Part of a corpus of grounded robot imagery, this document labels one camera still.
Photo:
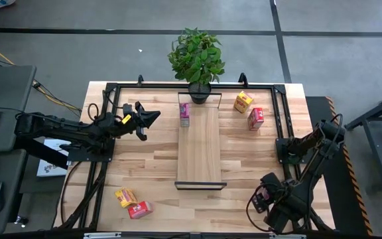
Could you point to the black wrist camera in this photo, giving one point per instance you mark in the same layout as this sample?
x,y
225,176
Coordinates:
x,y
270,181
128,109

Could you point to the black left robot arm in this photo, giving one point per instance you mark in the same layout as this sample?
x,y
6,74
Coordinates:
x,y
61,127

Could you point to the yellow cereal box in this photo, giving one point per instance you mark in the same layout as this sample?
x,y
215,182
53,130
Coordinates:
x,y
125,197
243,102

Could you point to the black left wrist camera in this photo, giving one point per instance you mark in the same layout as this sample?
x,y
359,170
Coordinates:
x,y
128,109

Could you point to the wooden shelf with black frame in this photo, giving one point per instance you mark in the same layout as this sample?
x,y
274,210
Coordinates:
x,y
199,146

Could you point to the black metal stand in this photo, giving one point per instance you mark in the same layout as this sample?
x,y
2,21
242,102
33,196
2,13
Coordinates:
x,y
376,146

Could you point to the silver bracket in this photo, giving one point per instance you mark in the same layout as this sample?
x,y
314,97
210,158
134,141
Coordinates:
x,y
287,236
101,235

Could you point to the grey desk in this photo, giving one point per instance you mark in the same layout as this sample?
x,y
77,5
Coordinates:
x,y
5,106
2,166

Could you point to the red cereal box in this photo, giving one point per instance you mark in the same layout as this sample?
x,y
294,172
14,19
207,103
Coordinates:
x,y
255,119
140,209

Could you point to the person's shoe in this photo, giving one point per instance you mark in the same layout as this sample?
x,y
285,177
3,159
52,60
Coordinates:
x,y
2,3

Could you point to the white cardboard box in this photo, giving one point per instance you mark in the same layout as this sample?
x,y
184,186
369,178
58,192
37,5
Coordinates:
x,y
50,166

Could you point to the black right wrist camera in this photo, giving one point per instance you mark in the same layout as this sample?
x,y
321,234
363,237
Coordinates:
x,y
270,181

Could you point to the black mat with hazard stripe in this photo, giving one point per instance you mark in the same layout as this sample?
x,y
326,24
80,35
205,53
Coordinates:
x,y
337,199

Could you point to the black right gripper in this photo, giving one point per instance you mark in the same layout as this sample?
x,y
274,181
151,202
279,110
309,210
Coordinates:
x,y
280,212

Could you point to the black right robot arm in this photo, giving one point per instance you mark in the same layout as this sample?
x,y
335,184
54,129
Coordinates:
x,y
310,142

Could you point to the black metal table frame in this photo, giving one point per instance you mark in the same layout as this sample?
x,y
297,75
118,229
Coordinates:
x,y
144,86

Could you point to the green plant in black pot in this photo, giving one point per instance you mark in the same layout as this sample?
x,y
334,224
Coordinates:
x,y
196,56

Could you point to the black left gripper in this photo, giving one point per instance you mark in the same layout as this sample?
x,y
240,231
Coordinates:
x,y
131,126

